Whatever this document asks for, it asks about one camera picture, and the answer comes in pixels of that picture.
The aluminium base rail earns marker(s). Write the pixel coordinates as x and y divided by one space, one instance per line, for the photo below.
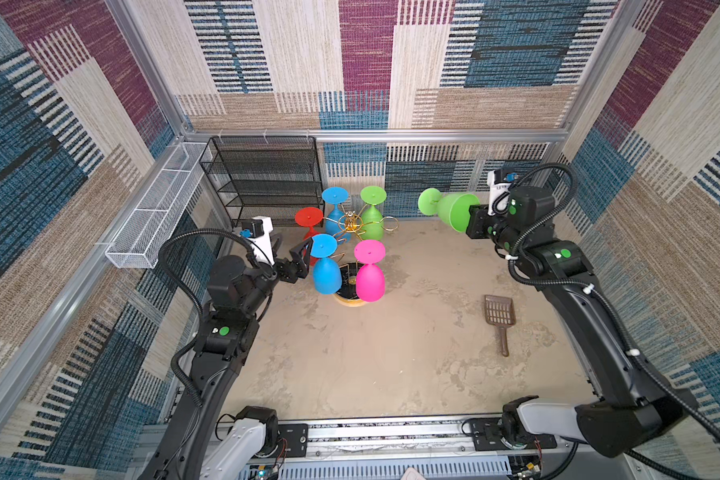
412 447

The blue wine glass back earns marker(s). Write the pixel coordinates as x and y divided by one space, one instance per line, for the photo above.
334 221

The green wine glass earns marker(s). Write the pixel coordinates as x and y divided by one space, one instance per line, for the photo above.
372 218
453 209

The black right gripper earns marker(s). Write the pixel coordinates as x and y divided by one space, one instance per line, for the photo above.
478 214

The brown slotted scoop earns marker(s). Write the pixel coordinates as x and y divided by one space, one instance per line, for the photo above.
499 312

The red wine glass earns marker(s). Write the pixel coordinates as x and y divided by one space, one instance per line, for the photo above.
310 218

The blue wine glass front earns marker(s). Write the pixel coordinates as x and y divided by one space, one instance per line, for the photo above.
326 274

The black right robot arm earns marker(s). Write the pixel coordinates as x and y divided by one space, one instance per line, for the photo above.
634 403

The green wine glass front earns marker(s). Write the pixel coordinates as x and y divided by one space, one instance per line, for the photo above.
453 209

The blue wine glass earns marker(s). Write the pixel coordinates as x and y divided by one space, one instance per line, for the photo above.
326 274
334 221

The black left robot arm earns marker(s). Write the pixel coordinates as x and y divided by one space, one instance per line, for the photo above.
241 290

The white wire mesh basket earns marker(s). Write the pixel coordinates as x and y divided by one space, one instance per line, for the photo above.
155 217

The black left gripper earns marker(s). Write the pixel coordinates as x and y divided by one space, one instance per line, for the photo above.
298 269

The green wine glass back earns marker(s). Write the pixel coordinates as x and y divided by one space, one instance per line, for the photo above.
372 218

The black mesh shelf rack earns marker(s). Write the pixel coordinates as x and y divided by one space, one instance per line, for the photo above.
257 176

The pink wine glass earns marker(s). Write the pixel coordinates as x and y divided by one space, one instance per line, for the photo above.
370 279

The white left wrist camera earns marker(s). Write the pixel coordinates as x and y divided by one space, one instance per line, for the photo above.
258 230

